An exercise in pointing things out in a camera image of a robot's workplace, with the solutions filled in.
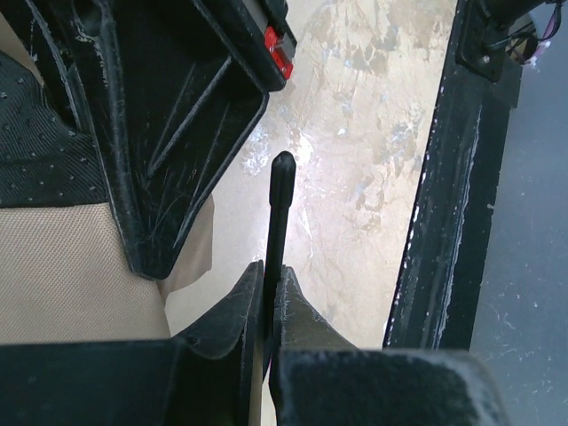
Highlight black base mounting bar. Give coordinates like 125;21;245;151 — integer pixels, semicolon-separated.
383;1;521;349

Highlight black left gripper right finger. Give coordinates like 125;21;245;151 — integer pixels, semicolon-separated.
272;267;510;425

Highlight beige fabric pet tent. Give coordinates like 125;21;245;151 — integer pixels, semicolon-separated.
0;12;217;345

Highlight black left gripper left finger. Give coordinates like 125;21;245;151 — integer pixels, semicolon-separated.
1;262;264;425

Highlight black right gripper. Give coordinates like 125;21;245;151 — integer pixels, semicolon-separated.
26;1;297;280

